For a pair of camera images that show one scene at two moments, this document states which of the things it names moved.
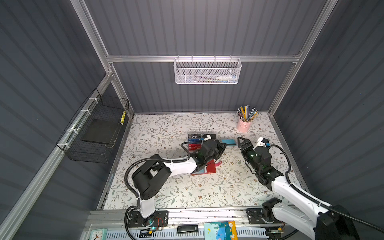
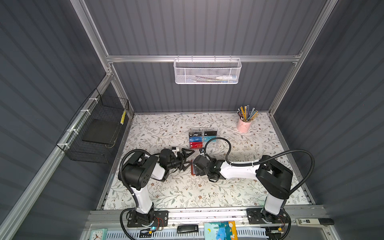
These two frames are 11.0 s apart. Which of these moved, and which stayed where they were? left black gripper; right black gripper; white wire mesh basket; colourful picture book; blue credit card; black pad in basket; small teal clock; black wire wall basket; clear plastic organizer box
Moved: left black gripper; blue credit card; right black gripper
Stayed: white wire mesh basket; colourful picture book; black pad in basket; clear plastic organizer box; black wire wall basket; small teal clock
